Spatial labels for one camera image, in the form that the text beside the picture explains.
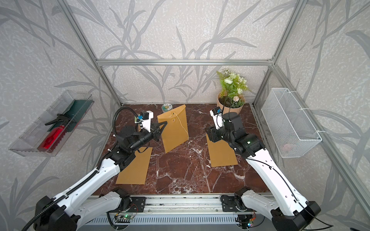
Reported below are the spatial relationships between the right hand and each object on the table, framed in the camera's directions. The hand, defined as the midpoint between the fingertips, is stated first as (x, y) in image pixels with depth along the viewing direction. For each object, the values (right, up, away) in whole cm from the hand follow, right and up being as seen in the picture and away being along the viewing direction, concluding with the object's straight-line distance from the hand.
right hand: (209, 126), depth 71 cm
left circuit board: (-42, -45, 0) cm, 62 cm away
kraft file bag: (+10, -20, +22) cm, 31 cm away
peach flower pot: (+18, +14, +32) cm, 40 cm away
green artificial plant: (+17, +25, +20) cm, 36 cm away
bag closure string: (-18, +6, 0) cm, 19 cm away
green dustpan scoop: (-68, +7, 0) cm, 68 cm away
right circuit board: (+18, -48, +1) cm, 51 cm away
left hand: (-22, +1, -1) cm, 22 cm away
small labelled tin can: (-29, +12, +37) cm, 48 cm away
